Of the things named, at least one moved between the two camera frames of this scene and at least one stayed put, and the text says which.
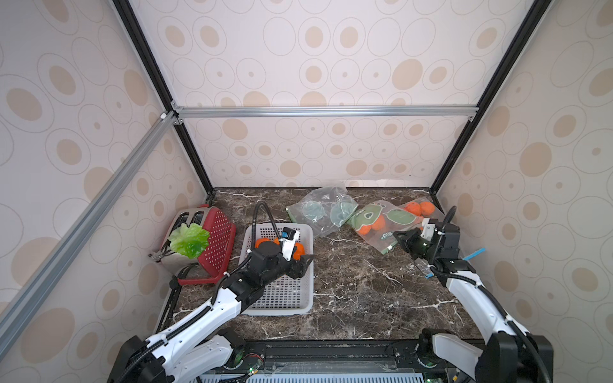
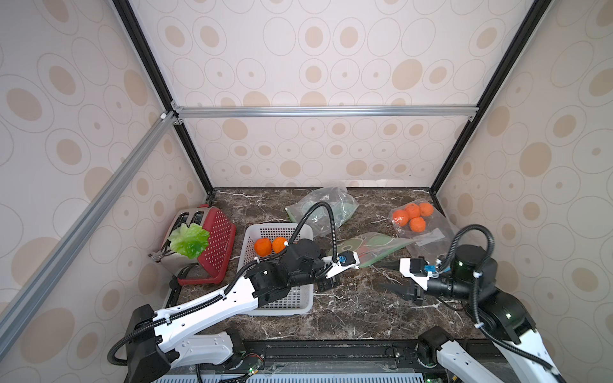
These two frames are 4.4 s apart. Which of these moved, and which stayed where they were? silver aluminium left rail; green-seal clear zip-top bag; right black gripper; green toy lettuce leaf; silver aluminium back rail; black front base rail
Moved: green-seal clear zip-top bag; right black gripper
Stayed: silver aluminium left rail; green toy lettuce leaf; silver aluminium back rail; black front base rail
